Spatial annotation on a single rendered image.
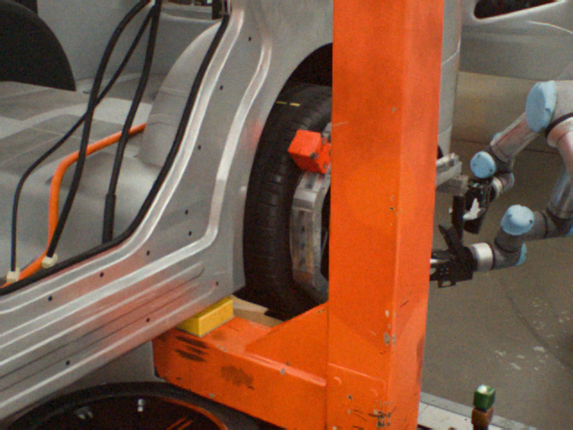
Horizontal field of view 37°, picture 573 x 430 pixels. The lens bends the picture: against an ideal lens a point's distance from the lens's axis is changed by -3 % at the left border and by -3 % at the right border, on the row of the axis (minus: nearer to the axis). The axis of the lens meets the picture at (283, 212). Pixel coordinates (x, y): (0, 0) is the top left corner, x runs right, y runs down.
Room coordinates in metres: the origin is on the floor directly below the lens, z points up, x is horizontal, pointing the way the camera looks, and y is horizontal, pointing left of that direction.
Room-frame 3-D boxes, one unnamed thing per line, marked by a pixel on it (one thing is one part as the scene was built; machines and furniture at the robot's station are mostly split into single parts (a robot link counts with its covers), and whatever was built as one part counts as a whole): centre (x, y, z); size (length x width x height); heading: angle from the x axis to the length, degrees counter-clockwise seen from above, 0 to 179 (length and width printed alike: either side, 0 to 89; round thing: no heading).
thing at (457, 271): (2.09, -0.44, 0.78); 0.12 x 0.08 x 0.09; 108
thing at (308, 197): (2.31, -0.20, 0.85); 0.54 x 0.07 x 0.54; 145
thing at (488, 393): (1.67, -0.45, 0.64); 0.04 x 0.04 x 0.04; 55
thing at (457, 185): (2.33, -0.47, 0.93); 0.09 x 0.05 x 0.05; 55
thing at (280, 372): (1.88, 0.07, 0.69); 0.52 x 0.17 x 0.35; 55
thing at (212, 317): (1.98, 0.22, 0.71); 0.14 x 0.14 x 0.05; 55
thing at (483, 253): (2.11, -0.51, 0.79); 0.08 x 0.05 x 0.08; 18
